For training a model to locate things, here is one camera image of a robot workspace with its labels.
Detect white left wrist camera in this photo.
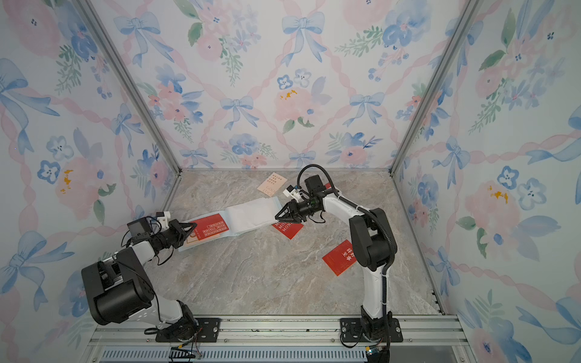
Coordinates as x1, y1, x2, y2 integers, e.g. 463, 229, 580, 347
155, 211, 171, 230

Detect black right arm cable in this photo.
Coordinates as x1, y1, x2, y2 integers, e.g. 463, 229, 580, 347
297, 163, 398, 291

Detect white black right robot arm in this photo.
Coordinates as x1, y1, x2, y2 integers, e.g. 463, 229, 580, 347
275, 175, 397, 334

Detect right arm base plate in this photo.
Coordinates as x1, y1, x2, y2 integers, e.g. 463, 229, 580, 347
339, 317, 404, 343

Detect aluminium corner post right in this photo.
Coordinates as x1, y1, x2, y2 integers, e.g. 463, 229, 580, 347
390, 0, 481, 177

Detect aluminium corner post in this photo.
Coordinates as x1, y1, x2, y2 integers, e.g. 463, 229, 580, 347
72, 0, 182, 176
390, 0, 481, 177

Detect red money card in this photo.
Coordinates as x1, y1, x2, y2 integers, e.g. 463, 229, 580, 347
272, 222, 304, 240

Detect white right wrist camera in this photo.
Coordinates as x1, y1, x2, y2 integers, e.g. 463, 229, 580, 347
283, 185, 304, 202

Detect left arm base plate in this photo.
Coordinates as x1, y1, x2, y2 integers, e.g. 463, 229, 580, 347
155, 318, 222, 343

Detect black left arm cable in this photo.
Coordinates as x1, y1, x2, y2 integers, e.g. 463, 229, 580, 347
120, 217, 176, 266

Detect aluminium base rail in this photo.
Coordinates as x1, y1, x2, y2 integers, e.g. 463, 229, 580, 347
81, 316, 476, 362

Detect red card gold text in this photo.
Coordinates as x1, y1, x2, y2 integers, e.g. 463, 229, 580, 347
322, 240, 356, 276

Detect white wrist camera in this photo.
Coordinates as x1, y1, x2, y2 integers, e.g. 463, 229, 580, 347
155, 211, 171, 230
283, 185, 304, 202

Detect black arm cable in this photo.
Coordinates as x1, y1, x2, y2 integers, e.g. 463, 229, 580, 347
297, 163, 398, 291
120, 217, 176, 266

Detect red card white text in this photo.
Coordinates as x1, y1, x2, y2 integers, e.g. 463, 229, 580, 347
194, 214, 229, 240

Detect pink good luck card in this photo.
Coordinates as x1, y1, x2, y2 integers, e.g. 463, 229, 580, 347
257, 172, 287, 197

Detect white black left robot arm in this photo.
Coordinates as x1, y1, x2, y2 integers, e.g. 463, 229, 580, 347
81, 212, 200, 343

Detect aluminium corner post left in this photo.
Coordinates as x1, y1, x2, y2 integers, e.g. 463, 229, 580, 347
72, 0, 182, 176

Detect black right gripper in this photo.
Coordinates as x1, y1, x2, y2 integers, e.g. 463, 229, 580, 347
275, 198, 319, 223

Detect cream card red circles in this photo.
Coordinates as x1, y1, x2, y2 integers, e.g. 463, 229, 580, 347
184, 231, 201, 247

